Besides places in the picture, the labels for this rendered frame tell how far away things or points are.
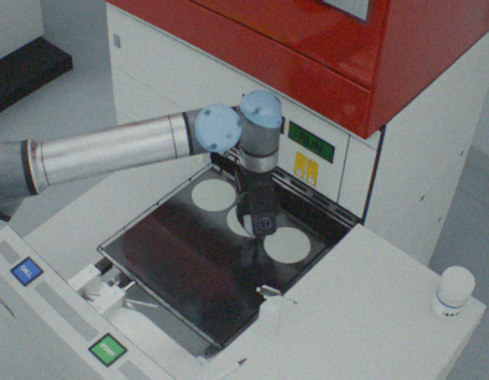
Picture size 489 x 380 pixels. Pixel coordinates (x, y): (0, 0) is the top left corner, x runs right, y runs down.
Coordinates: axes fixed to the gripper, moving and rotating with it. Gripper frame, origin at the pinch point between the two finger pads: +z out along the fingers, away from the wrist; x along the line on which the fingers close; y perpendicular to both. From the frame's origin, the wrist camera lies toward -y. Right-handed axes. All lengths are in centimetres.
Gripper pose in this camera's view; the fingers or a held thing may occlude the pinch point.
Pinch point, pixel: (256, 235)
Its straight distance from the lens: 147.3
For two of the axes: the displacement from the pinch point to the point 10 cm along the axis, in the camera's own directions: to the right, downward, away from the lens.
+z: -0.4, 7.0, 7.2
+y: -2.0, -7.1, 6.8
